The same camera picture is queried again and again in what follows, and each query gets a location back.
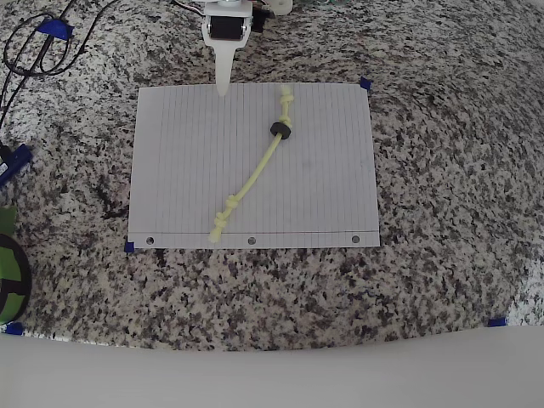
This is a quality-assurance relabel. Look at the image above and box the thin black cable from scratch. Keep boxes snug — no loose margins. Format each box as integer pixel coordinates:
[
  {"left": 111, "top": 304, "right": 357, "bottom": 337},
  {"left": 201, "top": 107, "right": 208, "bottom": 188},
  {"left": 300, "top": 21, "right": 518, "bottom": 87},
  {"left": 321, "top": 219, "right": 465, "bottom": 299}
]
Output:
[{"left": 54, "top": 0, "right": 122, "bottom": 77}]

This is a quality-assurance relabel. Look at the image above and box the thick black looped cable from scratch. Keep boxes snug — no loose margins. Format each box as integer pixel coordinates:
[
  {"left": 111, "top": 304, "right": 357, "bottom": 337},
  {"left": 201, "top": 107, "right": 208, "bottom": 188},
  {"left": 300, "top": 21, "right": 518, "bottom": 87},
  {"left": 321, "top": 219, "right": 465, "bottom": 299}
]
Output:
[{"left": 0, "top": 0, "right": 78, "bottom": 128}]

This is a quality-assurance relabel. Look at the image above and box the green black filament spool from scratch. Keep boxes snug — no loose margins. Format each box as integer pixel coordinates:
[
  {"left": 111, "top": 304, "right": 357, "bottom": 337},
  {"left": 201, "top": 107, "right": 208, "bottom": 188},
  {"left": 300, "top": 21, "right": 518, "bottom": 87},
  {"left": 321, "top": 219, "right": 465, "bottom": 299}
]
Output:
[{"left": 0, "top": 232, "right": 33, "bottom": 326}]

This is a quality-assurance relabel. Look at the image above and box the white backdrop board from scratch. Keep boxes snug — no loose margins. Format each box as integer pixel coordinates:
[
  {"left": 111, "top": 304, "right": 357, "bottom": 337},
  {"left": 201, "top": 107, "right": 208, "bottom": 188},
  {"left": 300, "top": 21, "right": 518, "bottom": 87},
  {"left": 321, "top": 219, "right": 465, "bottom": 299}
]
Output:
[{"left": 0, "top": 323, "right": 544, "bottom": 408}]

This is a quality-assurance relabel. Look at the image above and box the green tape piece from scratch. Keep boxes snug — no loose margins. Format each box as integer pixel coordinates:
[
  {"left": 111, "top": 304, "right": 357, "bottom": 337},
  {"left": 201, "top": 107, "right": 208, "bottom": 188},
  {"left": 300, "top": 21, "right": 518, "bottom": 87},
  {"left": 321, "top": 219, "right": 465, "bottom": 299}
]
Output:
[{"left": 0, "top": 206, "right": 19, "bottom": 235}]

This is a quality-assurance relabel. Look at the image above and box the yellow knotted rope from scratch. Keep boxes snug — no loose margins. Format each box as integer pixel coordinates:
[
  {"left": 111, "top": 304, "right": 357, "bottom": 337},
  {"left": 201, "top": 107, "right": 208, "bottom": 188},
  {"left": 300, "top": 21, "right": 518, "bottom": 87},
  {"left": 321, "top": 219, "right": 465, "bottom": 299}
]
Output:
[{"left": 207, "top": 84, "right": 295, "bottom": 245}]

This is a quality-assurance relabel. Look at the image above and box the lined paper sheet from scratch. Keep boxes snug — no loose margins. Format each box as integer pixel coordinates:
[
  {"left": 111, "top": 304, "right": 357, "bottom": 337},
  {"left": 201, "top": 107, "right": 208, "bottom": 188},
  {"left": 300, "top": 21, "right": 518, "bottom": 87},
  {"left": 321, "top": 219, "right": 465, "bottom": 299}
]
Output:
[{"left": 127, "top": 82, "right": 382, "bottom": 250}]

